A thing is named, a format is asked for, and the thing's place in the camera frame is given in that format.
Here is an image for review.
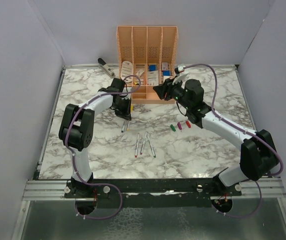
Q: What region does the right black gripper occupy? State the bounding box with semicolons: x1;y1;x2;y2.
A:
153;76;191;111

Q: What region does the yellow white pen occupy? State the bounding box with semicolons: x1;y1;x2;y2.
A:
126;104;133;131

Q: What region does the blue white pen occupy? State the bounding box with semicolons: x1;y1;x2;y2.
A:
121;121;126;133

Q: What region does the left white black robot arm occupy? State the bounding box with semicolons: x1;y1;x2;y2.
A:
58;78;131;198

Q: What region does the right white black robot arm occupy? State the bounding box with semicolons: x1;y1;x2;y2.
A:
153;78;280;196

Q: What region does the purple tipped white pen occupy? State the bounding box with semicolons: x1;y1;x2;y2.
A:
140;132;148;155

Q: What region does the green tipped white pen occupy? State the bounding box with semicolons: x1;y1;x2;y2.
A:
147;134;156;158

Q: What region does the red tipped white pen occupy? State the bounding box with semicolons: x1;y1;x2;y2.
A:
134;133;140;158

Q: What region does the purple pen cap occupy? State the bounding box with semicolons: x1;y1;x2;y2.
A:
177;122;182;130

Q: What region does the white paper packet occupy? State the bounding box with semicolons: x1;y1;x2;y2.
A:
147;70;159;86

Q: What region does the blue stamp left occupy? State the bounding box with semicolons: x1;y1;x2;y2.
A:
148;64;157;72

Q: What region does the red white small box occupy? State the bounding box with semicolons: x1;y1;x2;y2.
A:
161;62;169;71

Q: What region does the small white label box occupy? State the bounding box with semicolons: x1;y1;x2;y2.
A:
136;69;144;77

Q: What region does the orange plastic file organizer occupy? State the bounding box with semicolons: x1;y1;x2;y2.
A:
116;25;178;104

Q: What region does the white oval card pack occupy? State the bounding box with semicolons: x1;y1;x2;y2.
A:
120;60;133;83

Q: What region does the black grey stapler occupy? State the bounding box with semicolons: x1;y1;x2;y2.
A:
97;58;115;78

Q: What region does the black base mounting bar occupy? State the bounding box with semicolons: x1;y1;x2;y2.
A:
64;178;242;209

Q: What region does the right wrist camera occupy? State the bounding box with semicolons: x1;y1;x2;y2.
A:
172;64;189;85

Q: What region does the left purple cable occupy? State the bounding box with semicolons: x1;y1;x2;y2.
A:
64;74;141;221

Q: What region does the purple cable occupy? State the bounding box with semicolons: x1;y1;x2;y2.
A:
182;63;285;220
64;74;141;221

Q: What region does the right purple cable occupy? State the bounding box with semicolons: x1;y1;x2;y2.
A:
182;63;285;220

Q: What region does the aluminium frame rail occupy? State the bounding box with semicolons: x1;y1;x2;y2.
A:
22;177;286;201

